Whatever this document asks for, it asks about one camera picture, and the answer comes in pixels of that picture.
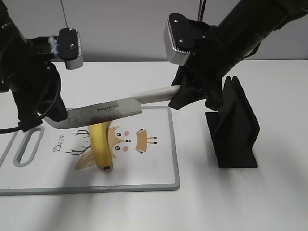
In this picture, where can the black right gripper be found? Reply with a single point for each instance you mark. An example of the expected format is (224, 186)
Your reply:
(201, 76)

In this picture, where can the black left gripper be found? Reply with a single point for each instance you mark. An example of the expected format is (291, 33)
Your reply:
(27, 71)

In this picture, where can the white-handled kitchen knife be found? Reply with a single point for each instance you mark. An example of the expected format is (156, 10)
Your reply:
(112, 110)

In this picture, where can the yellow banana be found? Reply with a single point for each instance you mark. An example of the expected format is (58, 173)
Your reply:
(100, 147)

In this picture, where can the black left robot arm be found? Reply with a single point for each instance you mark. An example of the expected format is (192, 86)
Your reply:
(8, 29)

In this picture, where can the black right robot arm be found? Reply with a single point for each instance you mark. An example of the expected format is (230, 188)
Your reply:
(251, 21)

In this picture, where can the black knife stand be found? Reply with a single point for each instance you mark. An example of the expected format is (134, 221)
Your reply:
(234, 128)

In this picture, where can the white deer cutting board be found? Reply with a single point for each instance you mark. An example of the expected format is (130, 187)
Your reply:
(46, 160)

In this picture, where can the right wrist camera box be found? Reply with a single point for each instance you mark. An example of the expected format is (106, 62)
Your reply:
(180, 35)

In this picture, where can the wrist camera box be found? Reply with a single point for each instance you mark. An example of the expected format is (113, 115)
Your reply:
(67, 47)
(180, 35)

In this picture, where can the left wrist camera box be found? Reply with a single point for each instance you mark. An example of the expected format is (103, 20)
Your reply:
(67, 47)

